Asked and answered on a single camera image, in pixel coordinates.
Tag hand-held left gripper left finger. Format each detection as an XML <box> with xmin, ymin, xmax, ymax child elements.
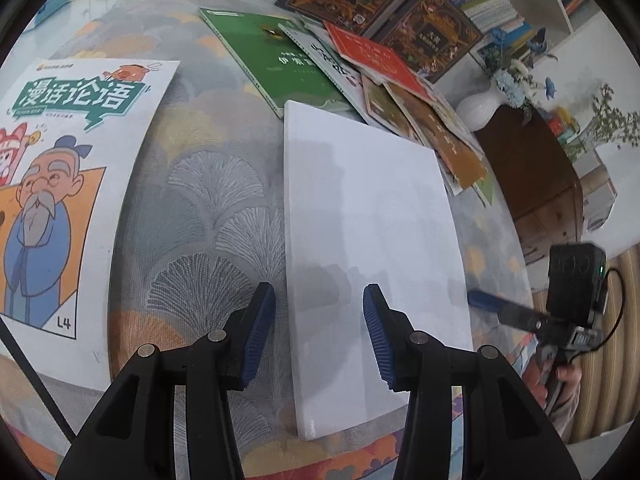
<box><xmin>55</xmin><ymin>282</ymin><xmax>277</xmax><ymax>480</ymax></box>

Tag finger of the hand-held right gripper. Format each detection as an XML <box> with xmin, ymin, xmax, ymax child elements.
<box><xmin>467</xmin><ymin>289</ymin><xmax>549</xmax><ymax>334</ymax></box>

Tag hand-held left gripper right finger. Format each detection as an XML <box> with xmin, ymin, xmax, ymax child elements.
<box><xmin>362</xmin><ymin>283</ymin><xmax>583</xmax><ymax>480</ymax></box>

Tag plain white book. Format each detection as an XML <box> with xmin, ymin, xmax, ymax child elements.
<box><xmin>283</xmin><ymin>101</ymin><xmax>474</xmax><ymax>442</ymax></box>

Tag white book with long-haired girl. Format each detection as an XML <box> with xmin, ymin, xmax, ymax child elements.
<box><xmin>277</xmin><ymin>22</ymin><xmax>386</xmax><ymax>128</ymax></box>

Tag person's right forearm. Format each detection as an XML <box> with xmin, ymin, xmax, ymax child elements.
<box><xmin>547</xmin><ymin>382</ymin><xmax>584</xmax><ymax>443</ymax></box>

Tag person's right hand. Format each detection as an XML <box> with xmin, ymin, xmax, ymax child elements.
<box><xmin>521</xmin><ymin>351</ymin><xmax>583</xmax><ymax>409</ymax></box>

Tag white cardboard box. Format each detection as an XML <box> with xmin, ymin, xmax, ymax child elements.
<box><xmin>575</xmin><ymin>145</ymin><xmax>621</xmax><ymax>233</ymax></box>

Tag green illustrated book white spine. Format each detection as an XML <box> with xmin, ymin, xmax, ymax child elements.
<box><xmin>472</xmin><ymin>179</ymin><xmax>497</xmax><ymax>207</ymax></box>

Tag beige ribbed panel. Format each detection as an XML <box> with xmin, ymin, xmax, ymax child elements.
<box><xmin>570</xmin><ymin>245</ymin><xmax>640</xmax><ymax>443</ymax></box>

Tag brown wooden cabinet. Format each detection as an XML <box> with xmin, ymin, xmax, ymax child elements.
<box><xmin>472</xmin><ymin>105</ymin><xmax>587</xmax><ymax>267</ymax></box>

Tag colourful toy figures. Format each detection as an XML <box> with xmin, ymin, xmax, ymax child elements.
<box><xmin>547</xmin><ymin>109</ymin><xmax>582</xmax><ymax>147</ymax></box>

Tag tan brown book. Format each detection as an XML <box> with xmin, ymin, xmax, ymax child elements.
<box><xmin>385</xmin><ymin>82</ymin><xmax>488</xmax><ymax>188</ymax></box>

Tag white vase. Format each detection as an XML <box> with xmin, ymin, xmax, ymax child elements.
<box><xmin>456</xmin><ymin>85</ymin><xmax>507</xmax><ymax>131</ymax></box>

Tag blue flower bouquet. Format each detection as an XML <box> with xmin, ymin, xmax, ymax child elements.
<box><xmin>477</xmin><ymin>27</ymin><xmax>561</xmax><ymax>111</ymax></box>

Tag white cartoon sage book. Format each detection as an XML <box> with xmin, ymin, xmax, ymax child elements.
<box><xmin>0</xmin><ymin>59</ymin><xmax>181</xmax><ymax>342</ymax></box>

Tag red book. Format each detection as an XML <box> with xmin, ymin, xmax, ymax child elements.
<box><xmin>324</xmin><ymin>21</ymin><xmax>436</xmax><ymax>103</ymax></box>

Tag white bookshelf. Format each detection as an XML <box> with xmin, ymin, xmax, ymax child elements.
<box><xmin>415</xmin><ymin>0</ymin><xmax>601</xmax><ymax>56</ymax></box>

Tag brown book with pale frame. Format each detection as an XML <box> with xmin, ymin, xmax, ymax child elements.
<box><xmin>361</xmin><ymin>75</ymin><xmax>416</xmax><ymax>136</ymax></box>

